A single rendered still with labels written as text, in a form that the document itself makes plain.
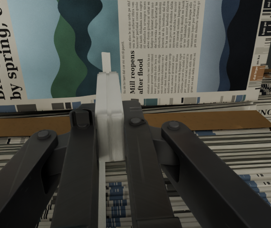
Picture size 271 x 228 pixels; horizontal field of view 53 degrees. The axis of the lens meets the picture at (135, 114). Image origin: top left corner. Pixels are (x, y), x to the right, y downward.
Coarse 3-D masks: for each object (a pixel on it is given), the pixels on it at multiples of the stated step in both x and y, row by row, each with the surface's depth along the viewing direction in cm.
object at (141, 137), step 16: (128, 128) 13; (144, 128) 13; (128, 144) 12; (144, 144) 12; (128, 160) 11; (144, 160) 11; (128, 176) 12; (144, 176) 10; (160, 176) 10; (144, 192) 9; (160, 192) 9; (144, 208) 9; (160, 208) 9; (144, 224) 8; (160, 224) 8; (176, 224) 8
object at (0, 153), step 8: (16, 136) 28; (24, 136) 28; (0, 144) 26; (8, 144) 26; (16, 144) 26; (0, 152) 25; (8, 152) 25; (0, 160) 24; (8, 160) 24; (0, 168) 23; (56, 192) 21; (48, 208) 19; (48, 216) 19; (40, 224) 18; (48, 224) 18
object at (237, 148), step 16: (256, 128) 30; (208, 144) 26; (224, 144) 26; (240, 144) 26; (256, 144) 26; (224, 160) 24; (240, 160) 24; (256, 160) 24; (240, 176) 23; (256, 176) 23; (176, 192) 21; (256, 192) 21; (176, 208) 20; (192, 224) 18
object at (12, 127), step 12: (0, 120) 30; (12, 120) 30; (24, 120) 30; (36, 120) 30; (48, 120) 30; (60, 120) 30; (0, 132) 27; (12, 132) 28; (24, 132) 28; (60, 132) 28
